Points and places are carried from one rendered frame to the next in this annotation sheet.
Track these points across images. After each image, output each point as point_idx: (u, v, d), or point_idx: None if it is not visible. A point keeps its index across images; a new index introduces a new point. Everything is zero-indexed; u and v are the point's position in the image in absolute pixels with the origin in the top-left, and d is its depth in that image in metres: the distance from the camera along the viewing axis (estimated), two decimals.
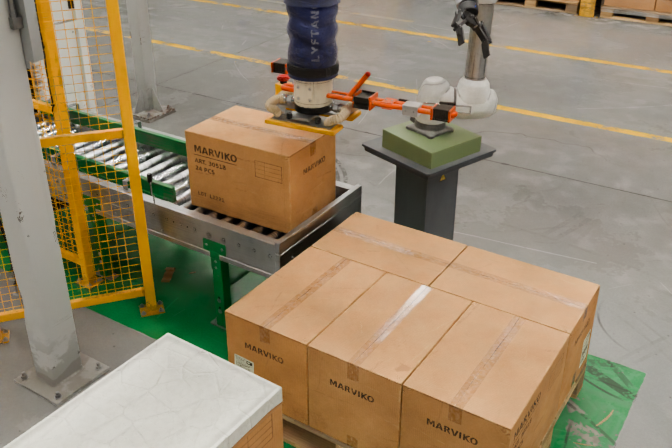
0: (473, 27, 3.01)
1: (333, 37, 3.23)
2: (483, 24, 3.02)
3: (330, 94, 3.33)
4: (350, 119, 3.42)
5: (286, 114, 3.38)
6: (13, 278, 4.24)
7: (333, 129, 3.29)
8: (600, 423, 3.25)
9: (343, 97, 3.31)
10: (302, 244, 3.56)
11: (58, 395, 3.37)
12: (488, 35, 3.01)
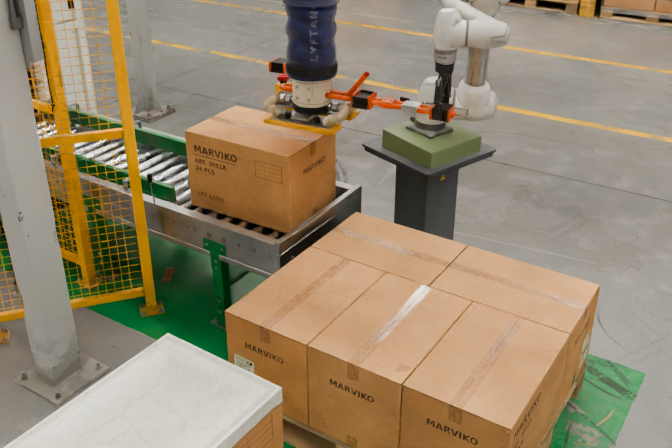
0: None
1: (332, 37, 3.23)
2: (451, 76, 3.16)
3: (329, 94, 3.34)
4: (348, 118, 3.43)
5: (284, 114, 3.39)
6: (13, 278, 4.24)
7: (332, 129, 3.30)
8: (600, 423, 3.25)
9: (342, 97, 3.31)
10: (302, 244, 3.56)
11: (58, 395, 3.37)
12: (450, 87, 3.19)
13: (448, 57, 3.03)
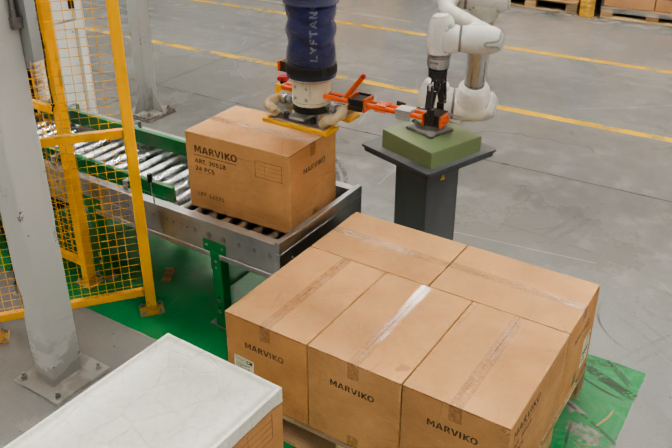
0: None
1: (331, 38, 3.24)
2: (446, 82, 3.10)
3: (327, 95, 3.33)
4: (347, 120, 3.42)
5: (283, 113, 3.40)
6: (13, 278, 4.24)
7: (327, 130, 3.29)
8: (600, 423, 3.25)
9: (339, 98, 3.30)
10: (302, 244, 3.56)
11: (58, 395, 3.37)
12: (446, 93, 3.13)
13: (439, 63, 2.98)
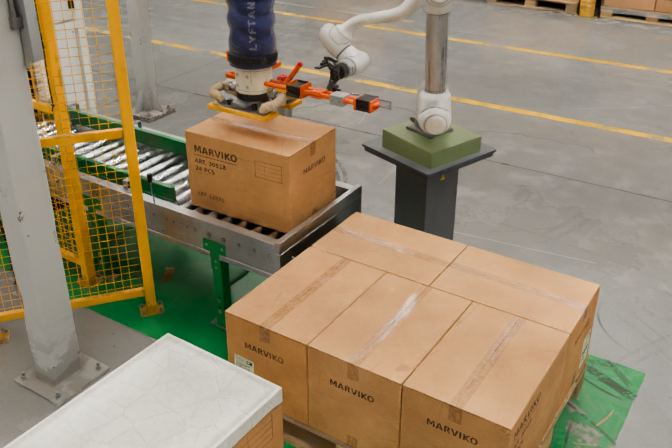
0: (335, 69, 3.61)
1: (270, 27, 3.39)
2: (332, 60, 3.62)
3: (267, 82, 3.49)
4: (288, 107, 3.57)
5: (227, 100, 3.56)
6: (13, 278, 4.24)
7: (267, 116, 3.44)
8: (600, 423, 3.25)
9: (278, 85, 3.46)
10: (302, 244, 3.56)
11: (58, 395, 3.37)
12: None
13: None
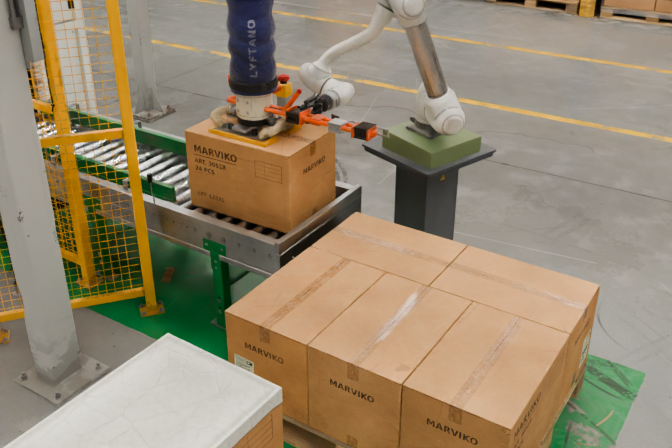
0: (317, 104, 3.56)
1: (270, 54, 3.45)
2: (313, 96, 3.56)
3: (267, 108, 3.54)
4: (288, 132, 3.62)
5: (227, 125, 3.61)
6: (13, 278, 4.24)
7: (267, 141, 3.50)
8: (600, 423, 3.25)
9: (278, 111, 3.51)
10: (302, 244, 3.56)
11: (58, 395, 3.37)
12: (307, 100, 3.52)
13: None
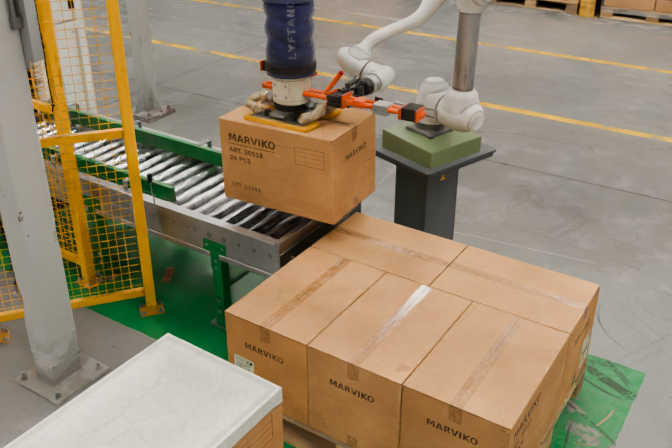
0: (358, 87, 3.40)
1: (309, 35, 3.29)
2: (354, 78, 3.40)
3: (306, 92, 3.38)
4: (327, 117, 3.46)
5: (264, 111, 3.45)
6: (13, 278, 4.24)
7: (307, 126, 3.33)
8: (600, 423, 3.25)
9: (318, 95, 3.35)
10: (302, 244, 3.56)
11: (58, 395, 3.37)
12: (348, 82, 3.36)
13: None
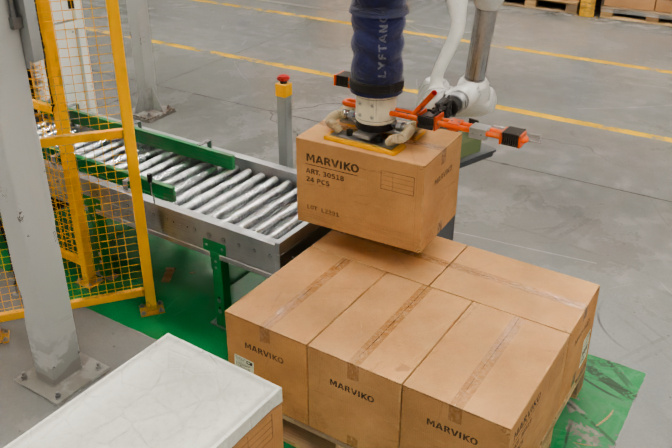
0: (447, 107, 3.19)
1: (400, 52, 3.07)
2: (443, 97, 3.19)
3: (393, 112, 3.17)
4: (413, 138, 3.25)
5: (346, 131, 3.23)
6: (13, 278, 4.24)
7: (395, 149, 3.12)
8: (600, 423, 3.25)
9: (407, 116, 3.14)
10: (302, 244, 3.56)
11: (58, 395, 3.37)
12: (437, 102, 3.15)
13: None
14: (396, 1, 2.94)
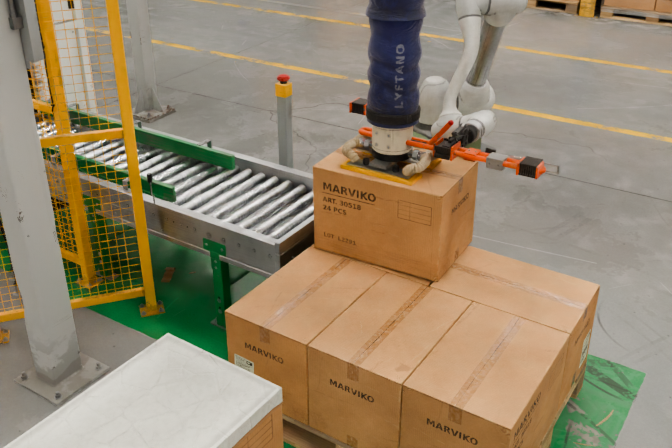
0: (463, 136, 3.20)
1: (417, 82, 3.08)
2: (459, 126, 3.20)
3: (410, 142, 3.17)
4: (430, 167, 3.26)
5: (363, 160, 3.25)
6: (13, 278, 4.24)
7: (412, 179, 3.13)
8: (600, 423, 3.25)
9: (423, 145, 3.14)
10: (302, 244, 3.56)
11: (58, 395, 3.37)
12: (454, 131, 3.16)
13: None
14: (414, 3, 2.90)
